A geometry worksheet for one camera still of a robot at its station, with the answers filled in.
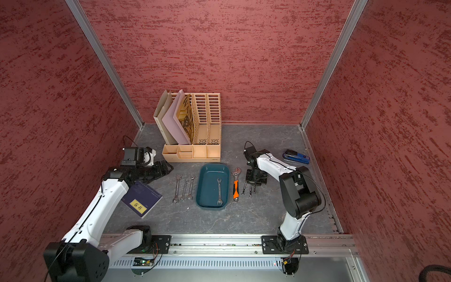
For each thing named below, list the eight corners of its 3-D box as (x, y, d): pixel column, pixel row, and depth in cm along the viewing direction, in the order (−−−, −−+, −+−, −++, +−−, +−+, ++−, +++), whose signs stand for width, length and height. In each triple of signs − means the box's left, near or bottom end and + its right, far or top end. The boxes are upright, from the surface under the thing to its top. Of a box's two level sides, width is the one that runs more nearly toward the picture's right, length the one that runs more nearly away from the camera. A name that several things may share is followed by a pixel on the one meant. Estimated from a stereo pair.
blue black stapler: (281, 157, 107) (283, 152, 103) (284, 151, 109) (286, 147, 106) (306, 167, 102) (309, 163, 98) (308, 161, 105) (311, 157, 101)
